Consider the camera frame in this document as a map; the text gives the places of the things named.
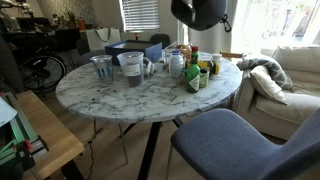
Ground clear plastic food box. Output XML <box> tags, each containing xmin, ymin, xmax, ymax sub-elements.
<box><xmin>163</xmin><ymin>40</ymin><xmax>188</xmax><ymax>64</ymax></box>

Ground navy blue cardboard box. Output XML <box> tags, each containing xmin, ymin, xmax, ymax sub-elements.
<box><xmin>104</xmin><ymin>39</ymin><xmax>163</xmax><ymax>67</ymax></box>

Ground white patterned cloth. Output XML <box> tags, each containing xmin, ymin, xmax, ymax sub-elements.
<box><xmin>142</xmin><ymin>56</ymin><xmax>156</xmax><ymax>77</ymax></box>

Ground glass jar with lid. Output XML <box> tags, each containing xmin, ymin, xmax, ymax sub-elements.
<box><xmin>168</xmin><ymin>49</ymin><xmax>185</xmax><ymax>80</ymax></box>

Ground clear plastic deli container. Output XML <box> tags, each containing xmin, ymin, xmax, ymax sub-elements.
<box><xmin>116</xmin><ymin>51</ymin><xmax>146</xmax><ymax>88</ymax></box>

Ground green bottle with red cap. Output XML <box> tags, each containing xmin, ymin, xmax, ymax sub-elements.
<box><xmin>182</xmin><ymin>45</ymin><xmax>202</xmax><ymax>94</ymax></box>

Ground green labelled glass jar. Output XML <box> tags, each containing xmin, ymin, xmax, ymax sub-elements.
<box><xmin>199</xmin><ymin>68</ymin><xmax>210</xmax><ymax>89</ymax></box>

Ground orange snack bag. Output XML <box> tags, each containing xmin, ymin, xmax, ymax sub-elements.
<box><xmin>175</xmin><ymin>43</ymin><xmax>193</xmax><ymax>68</ymax></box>

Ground yellow condiment container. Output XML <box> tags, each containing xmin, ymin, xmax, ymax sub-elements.
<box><xmin>197</xmin><ymin>59</ymin><xmax>211</xmax><ymax>71</ymax></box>

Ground dark grey shell chair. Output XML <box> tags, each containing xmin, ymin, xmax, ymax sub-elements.
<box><xmin>149</xmin><ymin>33</ymin><xmax>171</xmax><ymax>50</ymax></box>

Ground black jar with yellow lid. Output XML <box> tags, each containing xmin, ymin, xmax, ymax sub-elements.
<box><xmin>208</xmin><ymin>60</ymin><xmax>222</xmax><ymax>76</ymax></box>

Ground grey transparent tumbler cup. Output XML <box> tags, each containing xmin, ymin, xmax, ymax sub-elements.
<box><xmin>89</xmin><ymin>54</ymin><xmax>115</xmax><ymax>83</ymax></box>

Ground black table leg base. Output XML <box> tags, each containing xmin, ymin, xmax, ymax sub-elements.
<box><xmin>119</xmin><ymin>116</ymin><xmax>184</xmax><ymax>180</ymax></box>

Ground small white lidded jar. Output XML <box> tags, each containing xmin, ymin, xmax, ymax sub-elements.
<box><xmin>211</xmin><ymin>53</ymin><xmax>223</xmax><ymax>66</ymax></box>

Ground thin metal chair legs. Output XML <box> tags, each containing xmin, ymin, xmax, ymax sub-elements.
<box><xmin>91</xmin><ymin>119</ymin><xmax>130</xmax><ymax>165</ymax></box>

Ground white tote bag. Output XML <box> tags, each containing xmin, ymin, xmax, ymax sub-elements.
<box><xmin>85</xmin><ymin>27</ymin><xmax>122</xmax><ymax>53</ymax></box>

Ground white window blinds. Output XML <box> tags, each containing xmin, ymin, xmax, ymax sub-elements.
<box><xmin>119</xmin><ymin>0</ymin><xmax>161</xmax><ymax>33</ymax></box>

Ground beige long curtain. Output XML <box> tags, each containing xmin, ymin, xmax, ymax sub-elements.
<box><xmin>187</xmin><ymin>0</ymin><xmax>239</xmax><ymax>54</ymax></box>

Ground blue fabric shell chair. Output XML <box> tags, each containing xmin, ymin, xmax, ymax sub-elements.
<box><xmin>165</xmin><ymin>107</ymin><xmax>320</xmax><ymax>180</ymax></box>

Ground black bicycle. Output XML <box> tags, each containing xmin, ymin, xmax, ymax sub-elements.
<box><xmin>0</xmin><ymin>0</ymin><xmax>68</xmax><ymax>94</ymax></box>

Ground orange container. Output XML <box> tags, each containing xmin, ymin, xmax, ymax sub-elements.
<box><xmin>76</xmin><ymin>16</ymin><xmax>87</xmax><ymax>31</ymax></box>

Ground beige throw pillow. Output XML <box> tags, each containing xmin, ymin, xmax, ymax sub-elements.
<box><xmin>249</xmin><ymin>64</ymin><xmax>289</xmax><ymax>106</ymax></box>

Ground black sideboard cabinet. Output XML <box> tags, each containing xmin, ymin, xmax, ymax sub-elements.
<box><xmin>3</xmin><ymin>28</ymin><xmax>82</xmax><ymax>64</ymax></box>

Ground grey blanket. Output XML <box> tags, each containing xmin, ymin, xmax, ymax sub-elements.
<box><xmin>237</xmin><ymin>56</ymin><xmax>294</xmax><ymax>91</ymax></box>

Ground green potted plant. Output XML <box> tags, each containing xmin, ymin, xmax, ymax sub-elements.
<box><xmin>63</xmin><ymin>9</ymin><xmax>78</xmax><ymax>29</ymax></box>

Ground wooden side table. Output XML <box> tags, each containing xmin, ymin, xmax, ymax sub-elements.
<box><xmin>14</xmin><ymin>89</ymin><xmax>86</xmax><ymax>180</ymax></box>

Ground cream sofa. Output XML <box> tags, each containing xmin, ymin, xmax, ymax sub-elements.
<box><xmin>233</xmin><ymin>45</ymin><xmax>320</xmax><ymax>141</ymax></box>

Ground red black clamp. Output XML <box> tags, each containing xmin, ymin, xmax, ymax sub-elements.
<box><xmin>14</xmin><ymin>139</ymin><xmax>38</xmax><ymax>171</ymax></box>

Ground white plastic sheet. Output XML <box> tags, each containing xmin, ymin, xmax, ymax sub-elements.
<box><xmin>0</xmin><ymin>96</ymin><xmax>18</xmax><ymax>128</ymax></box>

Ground wooden chair frame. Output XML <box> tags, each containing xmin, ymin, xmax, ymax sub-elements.
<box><xmin>219</xmin><ymin>50</ymin><xmax>244</xmax><ymax>60</ymax></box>

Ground green metal rail frame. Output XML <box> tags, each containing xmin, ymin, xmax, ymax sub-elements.
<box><xmin>0</xmin><ymin>93</ymin><xmax>49</xmax><ymax>166</ymax></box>

